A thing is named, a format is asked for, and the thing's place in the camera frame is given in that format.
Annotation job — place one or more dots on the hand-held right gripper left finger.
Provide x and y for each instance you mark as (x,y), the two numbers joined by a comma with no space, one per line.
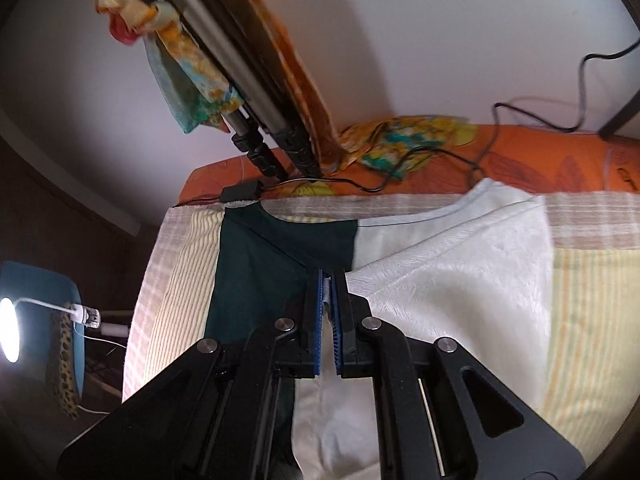
(313,325)

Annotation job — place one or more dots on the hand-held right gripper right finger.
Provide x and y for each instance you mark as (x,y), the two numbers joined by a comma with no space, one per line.
(337,330)

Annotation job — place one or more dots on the green and white garment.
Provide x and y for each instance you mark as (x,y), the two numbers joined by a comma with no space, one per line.
(450,270)

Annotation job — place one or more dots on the black power adapter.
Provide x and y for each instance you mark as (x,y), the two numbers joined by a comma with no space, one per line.
(240,191)

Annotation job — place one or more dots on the yellow teal floral cloth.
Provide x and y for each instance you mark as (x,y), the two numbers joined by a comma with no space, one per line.
(400,135)

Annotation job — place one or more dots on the orange patterned cloth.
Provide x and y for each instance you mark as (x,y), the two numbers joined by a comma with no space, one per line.
(295,75)

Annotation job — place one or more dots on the leopard print cushion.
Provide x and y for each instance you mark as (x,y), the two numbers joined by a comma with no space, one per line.
(65,370)

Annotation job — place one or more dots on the yellow striped checked blanket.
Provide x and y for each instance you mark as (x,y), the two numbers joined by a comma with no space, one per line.
(590,310)

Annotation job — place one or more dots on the orange bedsheet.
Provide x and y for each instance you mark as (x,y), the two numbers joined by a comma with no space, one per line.
(550,160)

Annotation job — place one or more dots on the floral scarf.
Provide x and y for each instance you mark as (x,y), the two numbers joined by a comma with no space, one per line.
(190,75)

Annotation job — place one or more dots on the small white lamp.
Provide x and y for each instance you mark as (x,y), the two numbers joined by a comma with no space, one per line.
(7,330)

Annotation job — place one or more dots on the folded grey black tripod stand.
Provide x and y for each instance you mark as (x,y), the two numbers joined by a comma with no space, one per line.
(205,15)

